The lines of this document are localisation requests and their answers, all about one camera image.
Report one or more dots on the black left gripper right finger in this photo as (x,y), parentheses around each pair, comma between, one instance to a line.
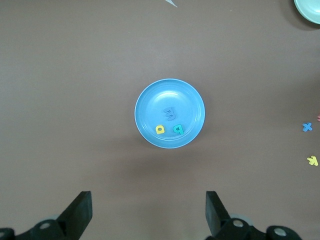
(220,222)

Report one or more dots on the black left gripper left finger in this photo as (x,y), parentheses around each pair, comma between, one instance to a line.
(72,220)

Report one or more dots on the teal foam letter b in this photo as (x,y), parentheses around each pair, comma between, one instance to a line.
(180,130)

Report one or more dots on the yellow foam letter d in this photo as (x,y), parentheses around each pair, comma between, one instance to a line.
(160,132)

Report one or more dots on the blue foam letter m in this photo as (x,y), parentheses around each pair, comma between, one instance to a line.
(170,115)

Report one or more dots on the yellow foam letter k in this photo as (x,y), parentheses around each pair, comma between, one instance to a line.
(312,160)

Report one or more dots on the blue foam letter x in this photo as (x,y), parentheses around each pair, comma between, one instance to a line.
(307,127)

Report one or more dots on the blue plate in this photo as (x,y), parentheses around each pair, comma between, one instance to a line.
(155,100)

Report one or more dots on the brown table cover sheet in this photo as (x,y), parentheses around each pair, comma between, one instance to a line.
(75,75)

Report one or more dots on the pale green plate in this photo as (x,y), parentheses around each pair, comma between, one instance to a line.
(310,10)

